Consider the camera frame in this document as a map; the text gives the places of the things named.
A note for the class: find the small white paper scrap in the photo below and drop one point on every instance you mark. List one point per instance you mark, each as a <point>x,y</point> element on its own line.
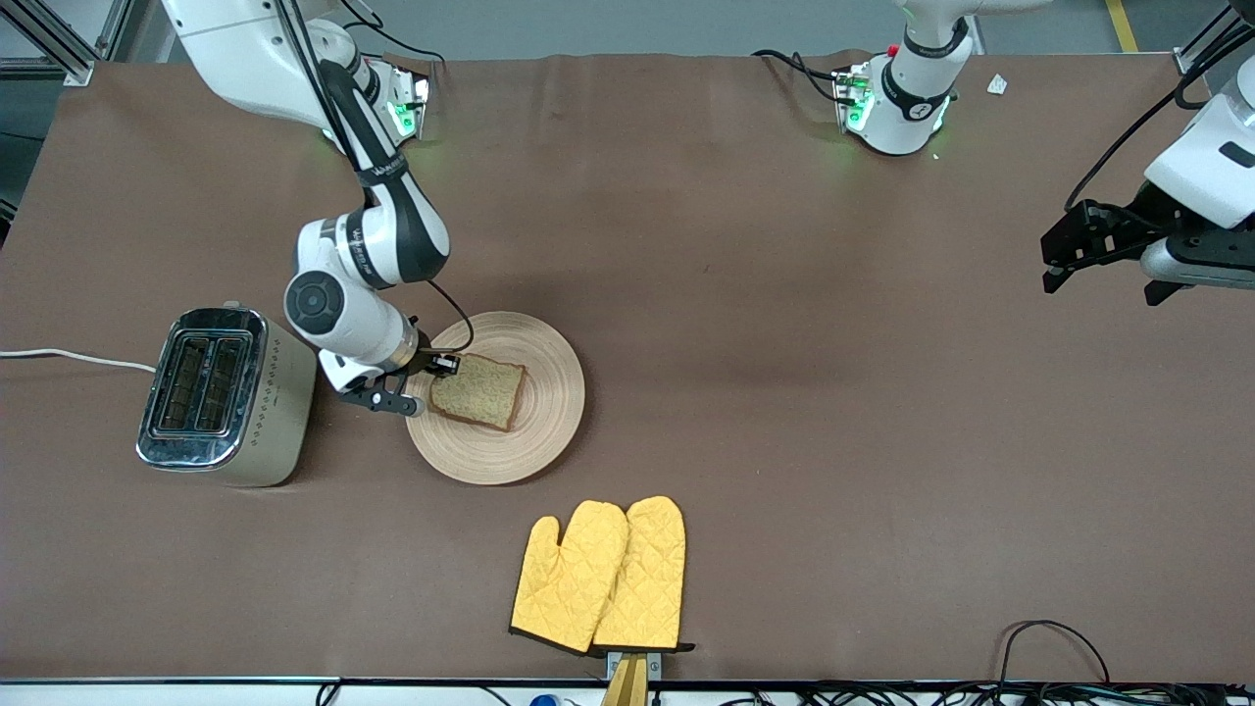
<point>997,84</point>

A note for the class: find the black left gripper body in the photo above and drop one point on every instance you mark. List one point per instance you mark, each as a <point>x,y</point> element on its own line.
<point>1145,218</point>

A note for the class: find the brown table cover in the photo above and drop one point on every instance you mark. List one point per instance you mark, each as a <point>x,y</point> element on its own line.
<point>686,196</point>

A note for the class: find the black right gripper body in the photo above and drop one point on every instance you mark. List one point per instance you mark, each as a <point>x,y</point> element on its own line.
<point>428,359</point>

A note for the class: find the green-lit base connector box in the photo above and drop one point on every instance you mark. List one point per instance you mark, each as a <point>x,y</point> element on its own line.
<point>855,103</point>
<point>407,108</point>

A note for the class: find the green-lit right base connector box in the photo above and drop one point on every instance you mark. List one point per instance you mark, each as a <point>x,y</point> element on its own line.
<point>407,108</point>

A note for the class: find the round wooden plate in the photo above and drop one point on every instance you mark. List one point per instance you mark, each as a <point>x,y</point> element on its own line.
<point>551,392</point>

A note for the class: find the aluminium frame profile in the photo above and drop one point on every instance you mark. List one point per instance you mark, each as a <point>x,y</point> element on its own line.
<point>1191,61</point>
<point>78,69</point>

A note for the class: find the green-lit left base connector box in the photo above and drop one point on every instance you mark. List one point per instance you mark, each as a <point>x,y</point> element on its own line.
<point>855,103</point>

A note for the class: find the metal bracket with wooden bar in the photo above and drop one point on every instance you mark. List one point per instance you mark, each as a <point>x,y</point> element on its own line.
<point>630,677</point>

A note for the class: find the beige chrome two-slot toaster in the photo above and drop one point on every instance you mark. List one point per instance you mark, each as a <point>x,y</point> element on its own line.
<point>265,422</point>

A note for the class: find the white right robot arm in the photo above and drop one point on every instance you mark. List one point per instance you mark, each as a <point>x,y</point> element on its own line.
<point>343,314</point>

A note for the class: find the yellow quilted oven mitt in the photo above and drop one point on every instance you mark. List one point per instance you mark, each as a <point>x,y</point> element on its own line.
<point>564,579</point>
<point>647,579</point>

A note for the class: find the brown bread slice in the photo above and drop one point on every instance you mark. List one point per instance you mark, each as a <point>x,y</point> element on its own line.
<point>480,394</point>

